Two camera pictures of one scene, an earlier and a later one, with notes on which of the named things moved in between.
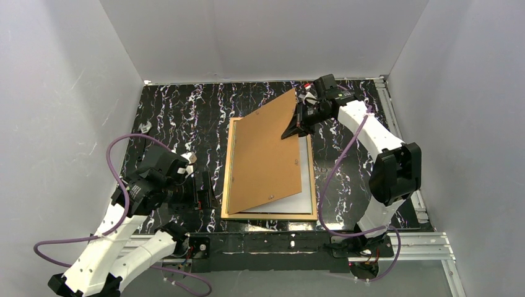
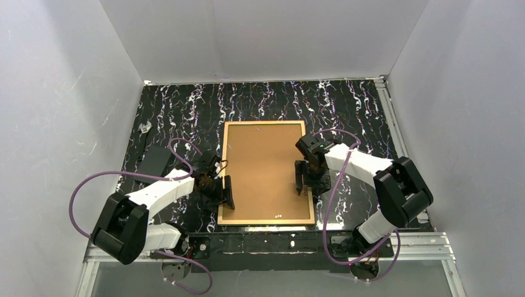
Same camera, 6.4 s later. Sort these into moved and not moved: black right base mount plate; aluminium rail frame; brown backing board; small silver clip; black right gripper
Moved: black right gripper; brown backing board
Not moved: aluminium rail frame; small silver clip; black right base mount plate
